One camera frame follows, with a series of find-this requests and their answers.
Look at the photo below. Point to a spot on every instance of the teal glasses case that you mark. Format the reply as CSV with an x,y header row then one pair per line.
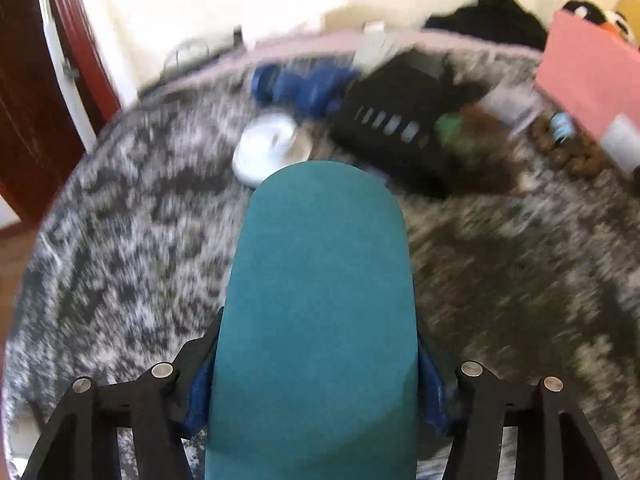
x,y
315,310

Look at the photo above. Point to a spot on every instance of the pink bedsheet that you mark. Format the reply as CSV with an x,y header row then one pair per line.
x,y
300,45

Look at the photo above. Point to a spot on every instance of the dark wooden door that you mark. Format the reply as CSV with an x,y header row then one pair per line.
x,y
35,100

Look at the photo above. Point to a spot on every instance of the small dropper bottle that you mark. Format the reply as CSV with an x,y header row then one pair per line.
x,y
561,127

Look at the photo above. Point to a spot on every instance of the white charger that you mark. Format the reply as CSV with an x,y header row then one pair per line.
x,y
373,26

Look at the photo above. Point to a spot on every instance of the grey white pouch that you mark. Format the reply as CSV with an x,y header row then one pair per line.
x,y
377,50

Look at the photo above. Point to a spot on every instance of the white round lid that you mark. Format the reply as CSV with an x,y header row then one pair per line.
x,y
262,147

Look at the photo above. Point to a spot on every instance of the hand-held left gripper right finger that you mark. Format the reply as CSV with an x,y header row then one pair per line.
x,y
434,395

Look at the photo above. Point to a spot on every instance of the white metal pole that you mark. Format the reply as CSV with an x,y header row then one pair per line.
x,y
67,60

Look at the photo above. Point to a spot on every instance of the black cloth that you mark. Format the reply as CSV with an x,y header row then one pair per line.
x,y
490,20

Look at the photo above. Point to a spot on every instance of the black white plush toy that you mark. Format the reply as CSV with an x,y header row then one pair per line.
x,y
600,17

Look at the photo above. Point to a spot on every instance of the grey mottled blanket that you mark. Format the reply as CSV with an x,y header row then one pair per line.
x,y
125,235

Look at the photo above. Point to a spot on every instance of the black dotted garment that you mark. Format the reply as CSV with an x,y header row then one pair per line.
x,y
395,100

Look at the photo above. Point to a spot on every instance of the blue dumbbell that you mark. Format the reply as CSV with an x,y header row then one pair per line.
x,y
305,85

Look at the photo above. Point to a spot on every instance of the clear plastic box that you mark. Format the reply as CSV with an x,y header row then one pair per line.
x,y
515,105

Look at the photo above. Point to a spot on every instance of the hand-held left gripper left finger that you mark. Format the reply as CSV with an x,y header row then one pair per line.
x,y
200,395

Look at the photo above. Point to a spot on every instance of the pink box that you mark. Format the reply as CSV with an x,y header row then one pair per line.
x,y
585,75

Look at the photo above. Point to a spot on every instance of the green net item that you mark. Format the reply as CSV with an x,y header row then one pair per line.
x,y
450,128

